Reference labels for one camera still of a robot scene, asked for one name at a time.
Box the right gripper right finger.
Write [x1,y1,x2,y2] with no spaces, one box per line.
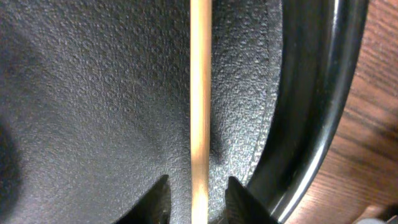
[224,176,278,224]

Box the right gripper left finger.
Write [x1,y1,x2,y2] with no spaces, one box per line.
[115,175,172,224]

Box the wooden chopstick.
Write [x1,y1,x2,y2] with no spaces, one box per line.
[190,0,212,224]

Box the round black tray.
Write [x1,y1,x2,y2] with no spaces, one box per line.
[1,1,368,223]

